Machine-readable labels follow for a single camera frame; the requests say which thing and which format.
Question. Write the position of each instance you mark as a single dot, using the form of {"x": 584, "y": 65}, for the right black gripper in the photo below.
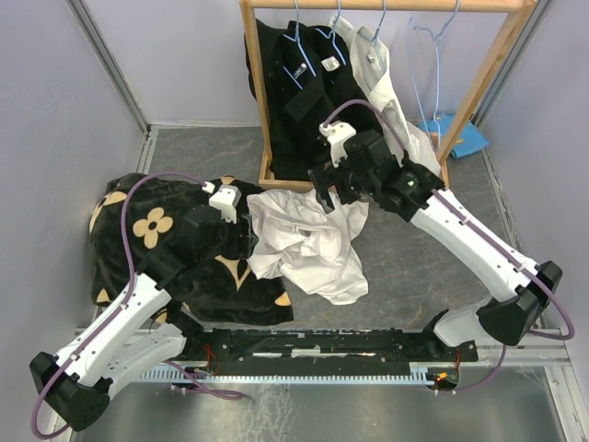
{"x": 323, "y": 178}

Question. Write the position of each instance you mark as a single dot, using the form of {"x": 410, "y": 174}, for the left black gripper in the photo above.
{"x": 242, "y": 245}

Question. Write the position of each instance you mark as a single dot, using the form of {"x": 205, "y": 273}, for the white shirt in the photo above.
{"x": 371, "y": 70}
{"x": 297, "y": 240}

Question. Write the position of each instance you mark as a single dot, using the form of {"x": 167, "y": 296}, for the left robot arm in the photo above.
{"x": 170, "y": 253}

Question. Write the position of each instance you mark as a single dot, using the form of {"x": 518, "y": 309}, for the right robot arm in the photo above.
{"x": 520, "y": 289}

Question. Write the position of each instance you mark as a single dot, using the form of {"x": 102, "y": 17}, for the black hanging shirt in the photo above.
{"x": 291, "y": 159}
{"x": 335, "y": 85}

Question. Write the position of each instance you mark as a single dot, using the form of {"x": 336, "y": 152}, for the white hanging shirt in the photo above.
{"x": 371, "y": 70}

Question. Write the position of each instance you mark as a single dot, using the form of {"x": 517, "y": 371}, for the wooden clothes rack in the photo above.
{"x": 517, "y": 13}

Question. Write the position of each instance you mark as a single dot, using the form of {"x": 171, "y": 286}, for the black floral plush blanket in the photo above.
{"x": 223, "y": 290}

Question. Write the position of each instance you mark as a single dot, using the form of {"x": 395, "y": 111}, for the blue cloth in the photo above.
{"x": 469, "y": 142}

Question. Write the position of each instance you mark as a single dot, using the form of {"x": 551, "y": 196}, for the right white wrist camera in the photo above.
{"x": 336, "y": 134}

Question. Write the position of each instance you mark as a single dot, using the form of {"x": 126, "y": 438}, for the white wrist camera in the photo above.
{"x": 336, "y": 134}
{"x": 225, "y": 199}

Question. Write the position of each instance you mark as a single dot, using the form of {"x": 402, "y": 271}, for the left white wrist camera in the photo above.
{"x": 225, "y": 199}

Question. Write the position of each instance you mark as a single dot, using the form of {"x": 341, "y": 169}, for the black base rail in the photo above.
{"x": 219, "y": 346}

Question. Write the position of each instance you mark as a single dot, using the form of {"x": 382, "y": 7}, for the white slotted cable duct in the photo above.
{"x": 314, "y": 370}

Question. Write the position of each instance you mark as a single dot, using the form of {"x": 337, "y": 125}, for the aluminium corner post right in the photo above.
{"x": 510, "y": 62}

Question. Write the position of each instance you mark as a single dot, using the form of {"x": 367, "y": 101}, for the aluminium corner post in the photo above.
{"x": 90, "y": 28}
{"x": 510, "y": 62}

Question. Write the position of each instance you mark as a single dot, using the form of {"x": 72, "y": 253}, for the aluminium corner post left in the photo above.
{"x": 90, "y": 28}

